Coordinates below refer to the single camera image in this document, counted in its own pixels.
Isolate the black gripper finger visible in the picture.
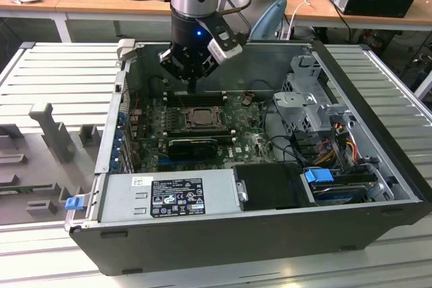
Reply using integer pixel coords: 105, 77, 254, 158
157, 48, 194, 95
191, 56, 219, 96

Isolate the silver CPU plate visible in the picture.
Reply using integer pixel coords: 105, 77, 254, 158
192, 109, 219, 124

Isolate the metal socket cover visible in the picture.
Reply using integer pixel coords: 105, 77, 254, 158
184, 105, 226, 130

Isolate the black RAM slot row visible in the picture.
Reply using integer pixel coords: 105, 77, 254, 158
163, 128, 237, 144
163, 90, 231, 107

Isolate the pale blue chair back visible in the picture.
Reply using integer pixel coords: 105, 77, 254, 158
251, 0, 288, 41

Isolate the green motherboard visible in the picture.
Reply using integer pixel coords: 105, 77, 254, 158
134, 94, 281, 173

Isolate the black graphics card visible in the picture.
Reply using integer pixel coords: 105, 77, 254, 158
167, 137, 219, 160

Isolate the silver drive cage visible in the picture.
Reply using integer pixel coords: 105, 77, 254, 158
272, 53, 358, 134

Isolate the black plastic air shroud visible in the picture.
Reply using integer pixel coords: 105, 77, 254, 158
232, 162, 318, 211

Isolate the silver power supply unit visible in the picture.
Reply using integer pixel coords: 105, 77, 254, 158
97, 168, 242, 225

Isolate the hard disk in blue carrier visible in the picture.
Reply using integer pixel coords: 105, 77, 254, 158
302, 167, 371, 206

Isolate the gray parts rack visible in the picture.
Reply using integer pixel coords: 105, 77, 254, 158
0, 102, 105, 227

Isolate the blue case latch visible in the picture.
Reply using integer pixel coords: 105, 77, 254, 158
65, 196, 84, 210

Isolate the black open PC case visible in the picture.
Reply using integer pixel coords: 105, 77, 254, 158
63, 38, 427, 277

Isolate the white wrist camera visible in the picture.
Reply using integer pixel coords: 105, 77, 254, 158
198, 17, 244, 66

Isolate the gray case release handle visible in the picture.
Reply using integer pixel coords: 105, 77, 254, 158
116, 38, 138, 63

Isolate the white cable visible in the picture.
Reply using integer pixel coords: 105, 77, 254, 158
288, 0, 313, 41

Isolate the coloured power wire bundle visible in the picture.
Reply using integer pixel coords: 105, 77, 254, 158
313, 122, 359, 167

